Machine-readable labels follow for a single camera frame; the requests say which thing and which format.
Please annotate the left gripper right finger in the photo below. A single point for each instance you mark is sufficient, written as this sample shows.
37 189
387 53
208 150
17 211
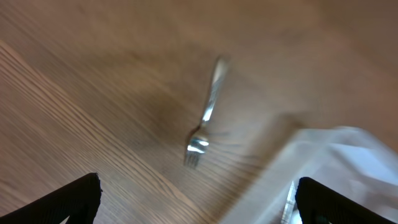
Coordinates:
317 204

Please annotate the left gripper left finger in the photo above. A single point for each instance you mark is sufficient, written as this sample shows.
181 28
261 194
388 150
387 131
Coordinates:
76 202

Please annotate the long silver metal fork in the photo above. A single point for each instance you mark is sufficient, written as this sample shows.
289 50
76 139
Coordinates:
289 205

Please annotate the short silver metal fork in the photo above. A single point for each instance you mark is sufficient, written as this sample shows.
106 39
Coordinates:
198 139

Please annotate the left clear plastic container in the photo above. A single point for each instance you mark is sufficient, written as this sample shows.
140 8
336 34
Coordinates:
348 160

